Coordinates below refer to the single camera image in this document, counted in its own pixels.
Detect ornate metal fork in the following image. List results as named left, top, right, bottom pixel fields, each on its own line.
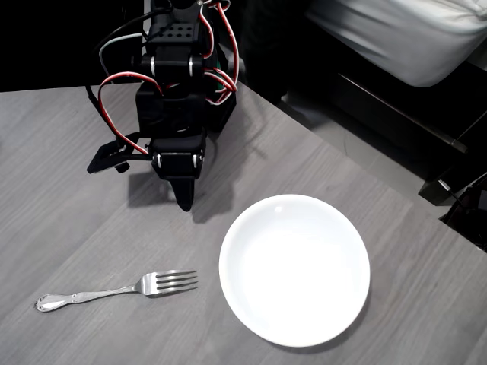
left=34, top=269, right=199, bottom=313

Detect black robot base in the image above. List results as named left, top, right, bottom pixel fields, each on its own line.
left=206, top=41, right=237, bottom=135

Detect green circuit board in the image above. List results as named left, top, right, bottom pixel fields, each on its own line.
left=214, top=49, right=230, bottom=94

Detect white round plate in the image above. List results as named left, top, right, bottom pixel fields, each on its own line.
left=218, top=194, right=371, bottom=348

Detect white bed mattress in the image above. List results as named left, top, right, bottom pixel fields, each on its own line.
left=305, top=0, right=487, bottom=89

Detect dark bag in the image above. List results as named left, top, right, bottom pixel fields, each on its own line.
left=439, top=180, right=487, bottom=254

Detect red white gripper servo cable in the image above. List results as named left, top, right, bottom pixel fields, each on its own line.
left=97, top=71, right=161, bottom=156

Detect grey white cable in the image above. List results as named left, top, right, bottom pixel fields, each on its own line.
left=98, top=33, right=144, bottom=75

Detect dark wooden bed frame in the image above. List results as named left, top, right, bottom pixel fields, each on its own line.
left=281, top=64, right=487, bottom=208

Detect black cable with silver plug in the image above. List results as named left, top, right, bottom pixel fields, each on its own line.
left=437, top=178, right=467, bottom=208

